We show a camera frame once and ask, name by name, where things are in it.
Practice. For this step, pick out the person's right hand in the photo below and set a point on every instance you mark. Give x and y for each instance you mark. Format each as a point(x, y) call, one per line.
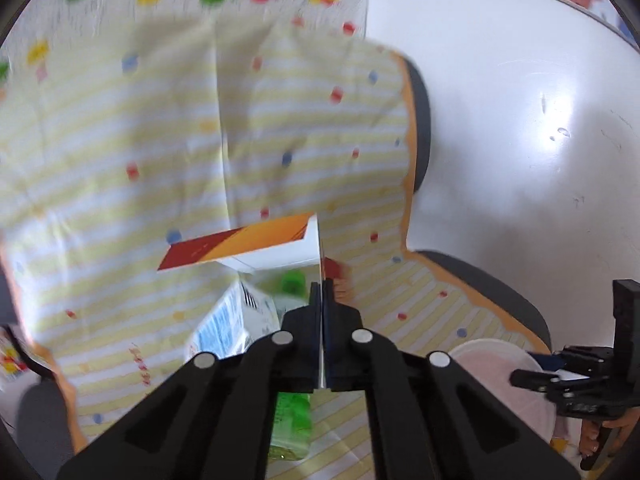
point(590, 440)

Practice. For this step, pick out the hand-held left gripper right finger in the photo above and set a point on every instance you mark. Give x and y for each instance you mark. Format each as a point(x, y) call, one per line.
point(340, 340)

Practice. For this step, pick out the green plastic bottle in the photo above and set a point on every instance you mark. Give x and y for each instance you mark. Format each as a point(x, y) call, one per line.
point(292, 420)

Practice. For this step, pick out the yellow striped dotted cloth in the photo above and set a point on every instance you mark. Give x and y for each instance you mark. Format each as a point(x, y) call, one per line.
point(125, 185)

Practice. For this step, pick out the white paper bowl red print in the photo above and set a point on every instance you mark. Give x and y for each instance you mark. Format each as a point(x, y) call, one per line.
point(495, 395)

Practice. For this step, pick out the red carton box yellow print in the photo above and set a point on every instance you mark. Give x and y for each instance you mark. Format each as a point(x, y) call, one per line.
point(240, 245)

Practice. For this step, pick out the grey office chair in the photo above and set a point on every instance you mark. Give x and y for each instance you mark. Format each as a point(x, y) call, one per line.
point(500, 295)

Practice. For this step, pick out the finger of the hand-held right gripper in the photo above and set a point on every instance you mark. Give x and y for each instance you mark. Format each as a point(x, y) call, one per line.
point(550, 359)
point(535, 381)

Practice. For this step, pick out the white milk carton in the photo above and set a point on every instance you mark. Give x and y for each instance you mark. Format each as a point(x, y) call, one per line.
point(220, 320)

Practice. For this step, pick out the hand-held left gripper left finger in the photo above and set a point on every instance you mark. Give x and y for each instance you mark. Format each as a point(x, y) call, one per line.
point(300, 340)

